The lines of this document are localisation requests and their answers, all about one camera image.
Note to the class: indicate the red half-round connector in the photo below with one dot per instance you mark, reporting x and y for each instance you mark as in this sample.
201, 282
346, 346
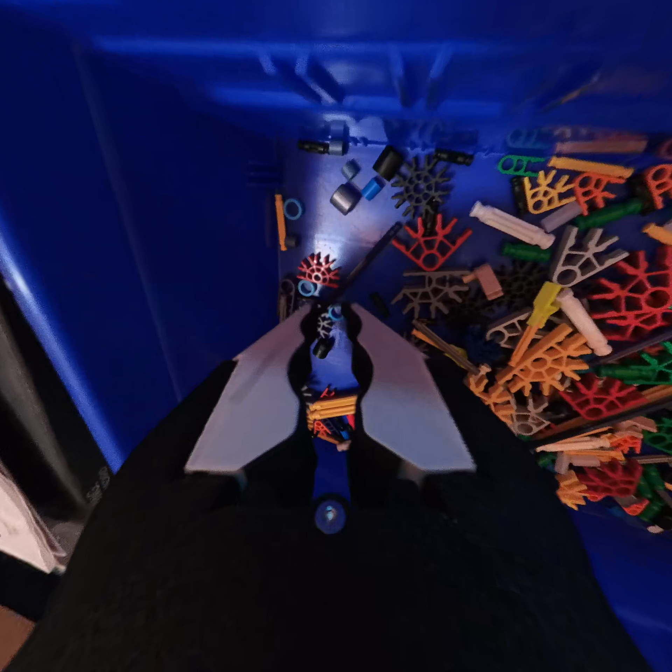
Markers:
318, 270

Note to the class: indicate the small blue cylinder spacer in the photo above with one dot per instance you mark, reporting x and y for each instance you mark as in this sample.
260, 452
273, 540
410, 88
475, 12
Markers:
372, 187

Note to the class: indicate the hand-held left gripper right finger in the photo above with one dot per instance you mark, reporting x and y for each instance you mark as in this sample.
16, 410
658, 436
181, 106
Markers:
409, 404

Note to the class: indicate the pile of colourful construction toy pieces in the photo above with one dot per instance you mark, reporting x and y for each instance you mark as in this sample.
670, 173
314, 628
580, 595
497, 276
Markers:
630, 299

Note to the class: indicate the black cylinder spacer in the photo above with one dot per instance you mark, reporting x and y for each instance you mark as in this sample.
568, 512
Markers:
388, 161

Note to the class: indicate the short orange rod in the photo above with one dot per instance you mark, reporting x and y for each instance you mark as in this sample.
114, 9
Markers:
281, 222

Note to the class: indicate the white instruction booklet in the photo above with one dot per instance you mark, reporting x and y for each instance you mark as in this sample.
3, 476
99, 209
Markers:
21, 519

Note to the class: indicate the black snowflake connector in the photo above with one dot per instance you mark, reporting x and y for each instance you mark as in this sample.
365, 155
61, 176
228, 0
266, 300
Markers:
422, 183

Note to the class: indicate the white rod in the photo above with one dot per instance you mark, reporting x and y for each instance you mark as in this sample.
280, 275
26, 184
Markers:
512, 224

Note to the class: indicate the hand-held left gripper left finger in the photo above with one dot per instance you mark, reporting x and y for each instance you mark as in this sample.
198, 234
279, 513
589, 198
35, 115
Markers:
252, 404

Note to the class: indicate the long dark blue rod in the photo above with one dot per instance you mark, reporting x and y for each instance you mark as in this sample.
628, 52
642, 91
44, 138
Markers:
372, 258

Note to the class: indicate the small grey-blue cylinder spacer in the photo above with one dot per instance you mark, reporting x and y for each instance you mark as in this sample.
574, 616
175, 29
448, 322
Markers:
350, 169

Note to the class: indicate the blue plastic storage bin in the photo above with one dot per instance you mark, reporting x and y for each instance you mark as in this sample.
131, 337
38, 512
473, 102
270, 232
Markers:
157, 157

